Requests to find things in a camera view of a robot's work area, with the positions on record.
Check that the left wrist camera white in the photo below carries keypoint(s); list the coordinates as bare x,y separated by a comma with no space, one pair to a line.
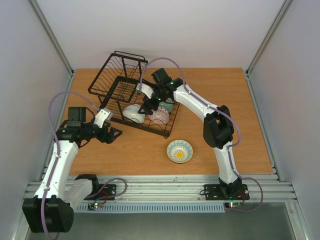
103,115

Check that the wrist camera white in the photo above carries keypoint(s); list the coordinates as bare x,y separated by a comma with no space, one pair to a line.
145,89
103,115

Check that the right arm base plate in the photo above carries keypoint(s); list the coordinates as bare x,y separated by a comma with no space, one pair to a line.
213,192

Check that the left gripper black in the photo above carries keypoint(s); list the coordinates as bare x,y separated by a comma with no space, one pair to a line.
103,138

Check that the white ceramic bowl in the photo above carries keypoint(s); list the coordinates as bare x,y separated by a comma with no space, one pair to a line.
131,112

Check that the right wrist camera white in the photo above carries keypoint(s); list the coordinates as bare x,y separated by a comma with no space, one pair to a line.
145,89

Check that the yellow blue patterned bowl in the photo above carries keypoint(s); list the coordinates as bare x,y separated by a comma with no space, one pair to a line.
179,151

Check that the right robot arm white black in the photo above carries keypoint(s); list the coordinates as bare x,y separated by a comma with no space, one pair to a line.
218,126

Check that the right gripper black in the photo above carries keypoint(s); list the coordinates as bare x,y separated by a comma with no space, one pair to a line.
151,101

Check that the black wire dish rack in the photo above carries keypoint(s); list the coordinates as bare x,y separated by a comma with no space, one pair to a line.
115,85

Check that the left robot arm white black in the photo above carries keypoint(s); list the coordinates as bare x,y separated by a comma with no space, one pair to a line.
51,209

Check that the grey slotted cable duct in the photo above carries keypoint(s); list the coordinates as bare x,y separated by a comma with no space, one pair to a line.
141,208

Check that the red white patterned bowl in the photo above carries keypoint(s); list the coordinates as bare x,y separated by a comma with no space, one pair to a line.
160,116

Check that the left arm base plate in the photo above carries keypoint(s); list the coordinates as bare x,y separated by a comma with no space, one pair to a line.
109,191

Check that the teal green bowl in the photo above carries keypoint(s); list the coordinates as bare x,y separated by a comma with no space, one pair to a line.
167,104

